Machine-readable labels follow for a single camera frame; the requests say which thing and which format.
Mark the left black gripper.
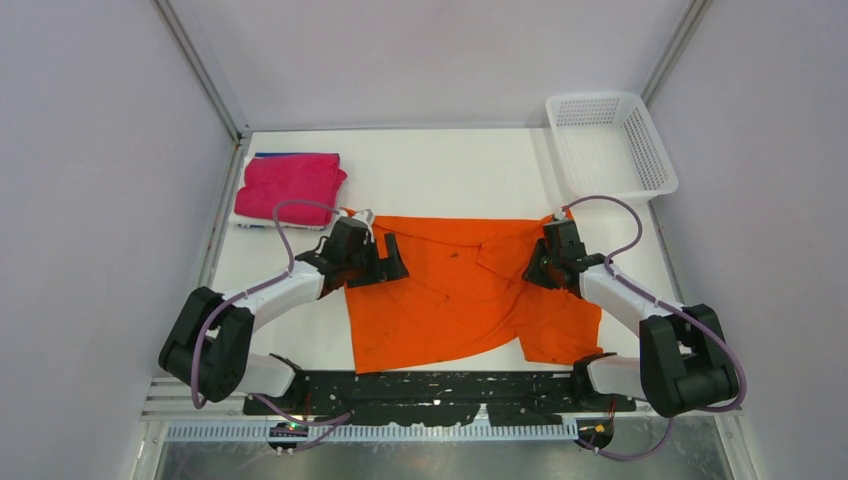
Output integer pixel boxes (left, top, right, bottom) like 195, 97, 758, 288
345, 233, 407, 289

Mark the orange t shirt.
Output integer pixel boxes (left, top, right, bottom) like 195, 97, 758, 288
345, 216, 602, 374

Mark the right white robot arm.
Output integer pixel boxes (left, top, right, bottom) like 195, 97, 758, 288
523, 219, 744, 418

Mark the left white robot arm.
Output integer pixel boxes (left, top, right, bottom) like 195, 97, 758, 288
157, 211, 409, 414

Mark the folded pink t shirt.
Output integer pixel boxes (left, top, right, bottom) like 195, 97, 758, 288
233, 152, 348, 227

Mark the white plastic basket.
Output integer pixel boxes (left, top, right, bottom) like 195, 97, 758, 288
545, 91, 679, 204

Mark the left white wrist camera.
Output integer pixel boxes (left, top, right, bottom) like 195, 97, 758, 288
350, 209, 376, 228

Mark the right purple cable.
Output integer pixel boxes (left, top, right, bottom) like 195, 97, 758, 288
559, 194, 749, 463

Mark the purple cable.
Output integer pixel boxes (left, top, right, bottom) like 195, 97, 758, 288
190, 199, 359, 455
559, 194, 749, 463

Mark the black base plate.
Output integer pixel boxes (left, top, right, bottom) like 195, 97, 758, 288
243, 370, 636, 427

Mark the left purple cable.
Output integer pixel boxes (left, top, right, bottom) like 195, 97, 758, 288
190, 199, 359, 455

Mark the white slotted cable duct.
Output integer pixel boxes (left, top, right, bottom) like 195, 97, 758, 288
165, 420, 578, 443

